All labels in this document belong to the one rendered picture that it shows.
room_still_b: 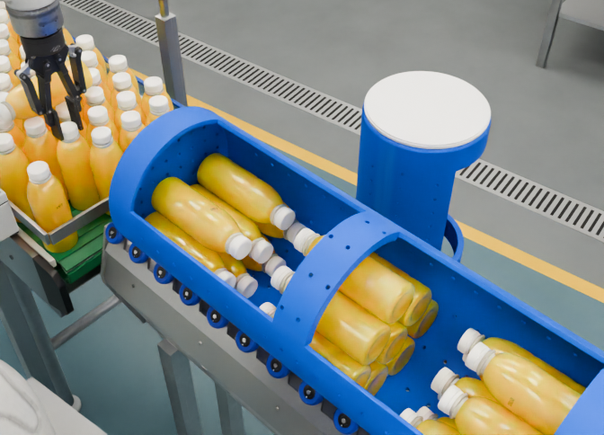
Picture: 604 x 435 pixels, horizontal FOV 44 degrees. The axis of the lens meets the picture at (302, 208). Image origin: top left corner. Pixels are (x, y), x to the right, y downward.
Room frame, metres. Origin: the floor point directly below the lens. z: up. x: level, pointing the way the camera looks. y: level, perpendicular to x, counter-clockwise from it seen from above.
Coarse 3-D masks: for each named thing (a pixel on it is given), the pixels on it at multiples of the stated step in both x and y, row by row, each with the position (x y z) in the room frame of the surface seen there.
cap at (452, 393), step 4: (448, 388) 0.56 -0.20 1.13; (452, 388) 0.56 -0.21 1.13; (456, 388) 0.56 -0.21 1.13; (448, 392) 0.56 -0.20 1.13; (452, 392) 0.56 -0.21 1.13; (456, 392) 0.56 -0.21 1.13; (460, 392) 0.56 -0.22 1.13; (444, 396) 0.55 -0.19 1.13; (448, 396) 0.55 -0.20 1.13; (452, 396) 0.55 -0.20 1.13; (456, 396) 0.55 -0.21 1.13; (440, 400) 0.55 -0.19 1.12; (444, 400) 0.55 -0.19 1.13; (448, 400) 0.55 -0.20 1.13; (452, 400) 0.55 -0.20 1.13; (440, 404) 0.55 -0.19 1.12; (444, 404) 0.54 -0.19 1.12; (448, 404) 0.54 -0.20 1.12; (440, 408) 0.54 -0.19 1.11; (444, 408) 0.54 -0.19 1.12; (448, 408) 0.54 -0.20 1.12; (444, 412) 0.54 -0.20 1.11; (448, 412) 0.54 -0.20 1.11
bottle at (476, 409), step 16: (464, 400) 0.55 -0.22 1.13; (480, 400) 0.54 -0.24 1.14; (464, 416) 0.52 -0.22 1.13; (480, 416) 0.51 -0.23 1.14; (496, 416) 0.51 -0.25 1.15; (512, 416) 0.51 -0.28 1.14; (464, 432) 0.50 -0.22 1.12; (480, 432) 0.49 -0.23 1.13; (496, 432) 0.49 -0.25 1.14; (512, 432) 0.49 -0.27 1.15; (528, 432) 0.49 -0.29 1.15
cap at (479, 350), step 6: (480, 342) 0.61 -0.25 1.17; (474, 348) 0.60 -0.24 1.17; (480, 348) 0.60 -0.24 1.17; (486, 348) 0.60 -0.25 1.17; (468, 354) 0.59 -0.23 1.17; (474, 354) 0.59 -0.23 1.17; (480, 354) 0.59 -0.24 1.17; (468, 360) 0.59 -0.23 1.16; (474, 360) 0.59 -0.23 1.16; (480, 360) 0.58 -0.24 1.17; (468, 366) 0.59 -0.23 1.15; (474, 366) 0.58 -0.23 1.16
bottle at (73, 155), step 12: (60, 144) 1.17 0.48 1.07; (72, 144) 1.16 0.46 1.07; (84, 144) 1.18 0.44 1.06; (60, 156) 1.15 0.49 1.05; (72, 156) 1.15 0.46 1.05; (84, 156) 1.16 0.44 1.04; (60, 168) 1.16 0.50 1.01; (72, 168) 1.15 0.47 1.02; (84, 168) 1.15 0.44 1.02; (72, 180) 1.15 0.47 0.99; (84, 180) 1.15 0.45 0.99; (72, 192) 1.15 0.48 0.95; (84, 192) 1.15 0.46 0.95; (96, 192) 1.16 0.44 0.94; (72, 204) 1.15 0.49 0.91; (84, 204) 1.15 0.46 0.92
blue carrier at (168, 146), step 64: (192, 128) 1.02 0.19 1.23; (128, 192) 0.92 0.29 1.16; (320, 192) 0.97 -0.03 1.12; (320, 256) 0.72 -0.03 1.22; (384, 256) 0.87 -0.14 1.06; (448, 256) 0.75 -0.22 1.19; (256, 320) 0.69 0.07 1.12; (448, 320) 0.76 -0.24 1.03; (512, 320) 0.70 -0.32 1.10; (320, 384) 0.60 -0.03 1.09; (384, 384) 0.68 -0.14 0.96
